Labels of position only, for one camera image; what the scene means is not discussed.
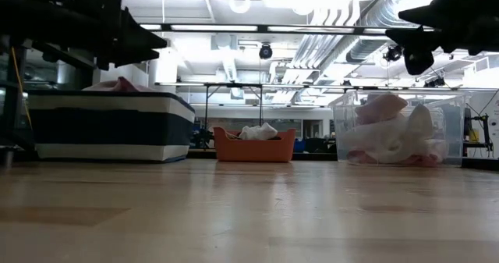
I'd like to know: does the white shirt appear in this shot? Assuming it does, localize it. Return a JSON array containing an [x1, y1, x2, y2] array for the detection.
[[342, 116, 414, 165]]

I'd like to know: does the orange plastic bin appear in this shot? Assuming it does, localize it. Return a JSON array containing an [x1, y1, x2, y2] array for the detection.
[[213, 126, 297, 163]]

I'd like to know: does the navy fabric storage bin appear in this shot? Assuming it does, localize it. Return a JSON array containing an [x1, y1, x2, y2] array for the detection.
[[27, 89, 196, 164]]

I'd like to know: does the round ceiling lamp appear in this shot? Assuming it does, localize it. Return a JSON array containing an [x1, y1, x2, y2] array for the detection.
[[228, 0, 252, 15]]

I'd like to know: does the clear plastic bin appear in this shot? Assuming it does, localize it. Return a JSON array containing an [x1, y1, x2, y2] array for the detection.
[[329, 90, 468, 167]]

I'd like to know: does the black background table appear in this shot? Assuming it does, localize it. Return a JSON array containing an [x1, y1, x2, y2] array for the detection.
[[202, 81, 266, 130]]

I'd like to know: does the silver ventilation duct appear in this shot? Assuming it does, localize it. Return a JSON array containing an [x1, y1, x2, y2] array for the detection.
[[345, 0, 444, 63]]

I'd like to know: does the black tripod stand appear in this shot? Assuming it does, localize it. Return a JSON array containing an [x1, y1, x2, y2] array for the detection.
[[462, 113, 495, 158]]

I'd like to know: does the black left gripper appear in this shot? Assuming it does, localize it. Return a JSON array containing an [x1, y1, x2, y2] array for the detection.
[[58, 0, 168, 71]]

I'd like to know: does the white garment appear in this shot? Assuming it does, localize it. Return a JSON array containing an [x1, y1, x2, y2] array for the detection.
[[405, 104, 448, 163]]

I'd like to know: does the black table frame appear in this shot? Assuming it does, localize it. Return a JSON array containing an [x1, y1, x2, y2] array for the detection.
[[186, 148, 499, 171]]

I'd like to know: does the yellow cable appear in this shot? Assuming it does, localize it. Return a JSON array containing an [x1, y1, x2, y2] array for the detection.
[[10, 46, 33, 130]]

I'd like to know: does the black hanging camera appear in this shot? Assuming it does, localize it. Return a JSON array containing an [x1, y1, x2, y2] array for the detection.
[[384, 44, 402, 63], [258, 43, 274, 60]]

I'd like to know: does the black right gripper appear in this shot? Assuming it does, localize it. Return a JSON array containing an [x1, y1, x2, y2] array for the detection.
[[385, 0, 499, 76]]

